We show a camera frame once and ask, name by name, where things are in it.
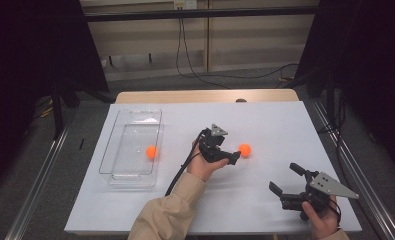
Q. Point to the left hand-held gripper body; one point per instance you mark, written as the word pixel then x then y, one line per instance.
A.
pixel 211 148

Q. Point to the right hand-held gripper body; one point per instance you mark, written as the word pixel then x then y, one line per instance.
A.
pixel 316 193

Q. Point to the plain orange ball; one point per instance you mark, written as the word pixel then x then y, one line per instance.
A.
pixel 245 150

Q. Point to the orange ball with black mark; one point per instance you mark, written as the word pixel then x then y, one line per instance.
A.
pixel 151 152

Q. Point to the clear plastic container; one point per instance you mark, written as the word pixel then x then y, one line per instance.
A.
pixel 131 140

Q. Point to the person's left hand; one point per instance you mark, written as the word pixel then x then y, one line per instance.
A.
pixel 201 168

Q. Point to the person's right hand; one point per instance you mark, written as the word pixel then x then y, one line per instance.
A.
pixel 321 221

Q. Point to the white board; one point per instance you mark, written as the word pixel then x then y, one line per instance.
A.
pixel 245 206

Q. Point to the wooden table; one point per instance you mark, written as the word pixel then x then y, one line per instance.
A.
pixel 185 96

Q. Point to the small black stick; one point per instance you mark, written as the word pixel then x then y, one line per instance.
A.
pixel 81 143

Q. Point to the black metal bar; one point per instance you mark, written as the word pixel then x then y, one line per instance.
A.
pixel 185 14

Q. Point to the black curtain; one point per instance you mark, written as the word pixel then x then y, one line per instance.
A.
pixel 368 50
pixel 35 50

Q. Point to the aluminium rail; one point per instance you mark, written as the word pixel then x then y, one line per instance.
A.
pixel 358 180
pixel 35 190

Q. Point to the wall power outlet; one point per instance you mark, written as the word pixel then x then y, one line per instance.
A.
pixel 185 4

